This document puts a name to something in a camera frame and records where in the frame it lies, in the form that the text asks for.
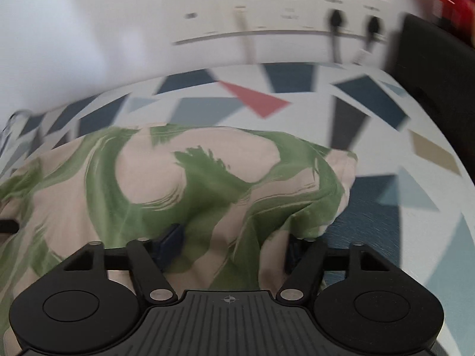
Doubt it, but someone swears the white cable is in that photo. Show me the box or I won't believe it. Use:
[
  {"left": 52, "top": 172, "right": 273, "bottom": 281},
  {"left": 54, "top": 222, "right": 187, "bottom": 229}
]
[{"left": 232, "top": 5, "right": 260, "bottom": 63}]

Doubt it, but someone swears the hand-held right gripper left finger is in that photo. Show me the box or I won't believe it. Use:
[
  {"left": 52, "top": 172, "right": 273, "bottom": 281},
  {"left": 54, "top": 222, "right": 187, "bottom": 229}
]
[{"left": 60, "top": 224, "right": 185, "bottom": 303}]

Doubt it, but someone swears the green and white leaf-print garment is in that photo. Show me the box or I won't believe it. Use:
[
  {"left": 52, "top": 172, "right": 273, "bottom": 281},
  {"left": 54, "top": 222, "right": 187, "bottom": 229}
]
[{"left": 0, "top": 124, "right": 359, "bottom": 356}]

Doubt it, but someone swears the black bedside cabinet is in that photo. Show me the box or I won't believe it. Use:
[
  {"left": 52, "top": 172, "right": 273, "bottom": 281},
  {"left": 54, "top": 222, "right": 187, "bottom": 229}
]
[{"left": 382, "top": 13, "right": 475, "bottom": 186}]

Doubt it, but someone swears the black plug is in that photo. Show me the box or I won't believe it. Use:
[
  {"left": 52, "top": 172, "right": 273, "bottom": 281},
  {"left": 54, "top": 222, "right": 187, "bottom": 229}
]
[
  {"left": 356, "top": 15, "right": 383, "bottom": 63},
  {"left": 324, "top": 7, "right": 347, "bottom": 63}
]

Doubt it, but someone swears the white wall socket panel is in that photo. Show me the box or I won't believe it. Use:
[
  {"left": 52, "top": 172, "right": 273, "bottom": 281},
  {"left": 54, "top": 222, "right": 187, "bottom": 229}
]
[{"left": 161, "top": 0, "right": 394, "bottom": 47}]

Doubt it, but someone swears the geometric print bed sheet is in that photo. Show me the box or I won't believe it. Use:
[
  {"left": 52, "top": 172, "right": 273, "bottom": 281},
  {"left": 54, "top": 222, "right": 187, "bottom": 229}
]
[{"left": 0, "top": 61, "right": 475, "bottom": 356}]

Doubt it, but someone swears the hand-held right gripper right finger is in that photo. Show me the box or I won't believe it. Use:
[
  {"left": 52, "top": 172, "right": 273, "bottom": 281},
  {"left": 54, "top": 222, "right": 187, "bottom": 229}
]
[{"left": 278, "top": 235, "right": 396, "bottom": 302}]

